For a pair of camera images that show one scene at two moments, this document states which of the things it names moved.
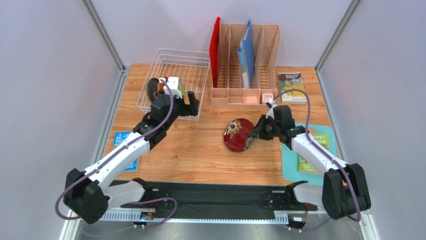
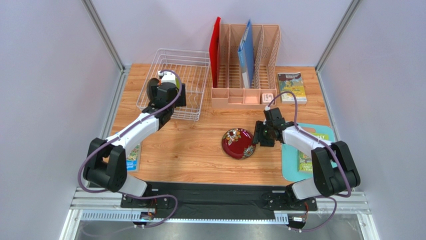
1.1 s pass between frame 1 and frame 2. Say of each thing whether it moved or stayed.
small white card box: stayed
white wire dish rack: stayed
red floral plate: moved
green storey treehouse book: stayed
